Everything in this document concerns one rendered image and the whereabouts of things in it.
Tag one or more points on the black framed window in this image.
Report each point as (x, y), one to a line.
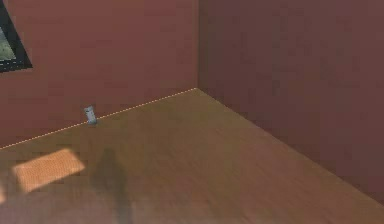
(13, 50)

